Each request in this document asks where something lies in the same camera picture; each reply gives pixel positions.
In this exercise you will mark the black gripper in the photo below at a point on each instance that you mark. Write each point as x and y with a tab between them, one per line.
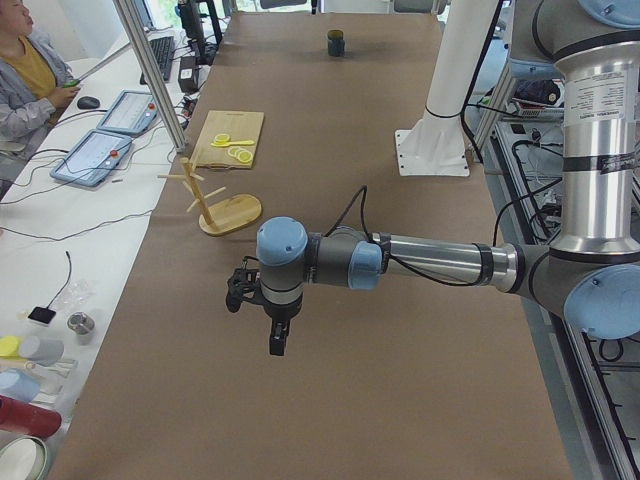
280	311

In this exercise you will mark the dark blue mug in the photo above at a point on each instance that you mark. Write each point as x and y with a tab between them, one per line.
335	43

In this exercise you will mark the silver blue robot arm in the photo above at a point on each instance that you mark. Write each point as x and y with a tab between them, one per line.
589	275

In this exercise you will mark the wooden cup storage rack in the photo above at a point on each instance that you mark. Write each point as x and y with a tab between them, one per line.
218	218

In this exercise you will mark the small steel cup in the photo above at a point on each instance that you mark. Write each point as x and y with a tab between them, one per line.
83	327

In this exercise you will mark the yellow cup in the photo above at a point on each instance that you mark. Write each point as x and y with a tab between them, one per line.
9	346

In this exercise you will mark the light blue cup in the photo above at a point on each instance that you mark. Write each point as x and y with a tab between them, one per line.
18	385

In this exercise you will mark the lemon slice middle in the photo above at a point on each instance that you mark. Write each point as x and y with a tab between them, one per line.
233	151

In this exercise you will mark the yellow plastic knife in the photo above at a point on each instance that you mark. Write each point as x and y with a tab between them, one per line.
233	143

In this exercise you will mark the lemon slice under knife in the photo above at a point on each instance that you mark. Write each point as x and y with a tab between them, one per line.
221	139

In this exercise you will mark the wooden cutting board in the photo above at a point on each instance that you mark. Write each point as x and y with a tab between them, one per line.
240	125

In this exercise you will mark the small black square pad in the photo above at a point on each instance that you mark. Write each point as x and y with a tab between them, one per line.
42	315

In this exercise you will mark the blue teach pendant near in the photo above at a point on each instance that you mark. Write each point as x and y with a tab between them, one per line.
92	159

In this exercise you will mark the blue teach pendant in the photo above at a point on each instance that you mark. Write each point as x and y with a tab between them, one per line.
131	113
92	159

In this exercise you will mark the blue teach pendant far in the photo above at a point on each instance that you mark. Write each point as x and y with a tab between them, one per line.
131	113

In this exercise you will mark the red thermos bottle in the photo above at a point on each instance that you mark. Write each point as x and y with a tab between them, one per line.
27	419

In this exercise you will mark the white bowl green rim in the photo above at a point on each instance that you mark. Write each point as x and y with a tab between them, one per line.
25	458

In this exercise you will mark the black computer mouse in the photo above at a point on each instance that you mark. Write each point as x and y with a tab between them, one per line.
88	103

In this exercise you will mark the black keyboard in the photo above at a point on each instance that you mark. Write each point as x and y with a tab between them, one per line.
163	49

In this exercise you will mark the seated person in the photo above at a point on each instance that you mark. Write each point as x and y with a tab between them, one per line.
35	82

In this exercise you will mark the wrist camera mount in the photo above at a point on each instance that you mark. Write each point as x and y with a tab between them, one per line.
244	286

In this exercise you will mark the lemon slice near handle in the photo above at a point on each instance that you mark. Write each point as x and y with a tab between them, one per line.
244	156

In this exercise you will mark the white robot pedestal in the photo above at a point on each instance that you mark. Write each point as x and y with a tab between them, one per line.
435	145

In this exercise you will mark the aluminium frame post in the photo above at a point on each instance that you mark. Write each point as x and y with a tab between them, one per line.
132	24

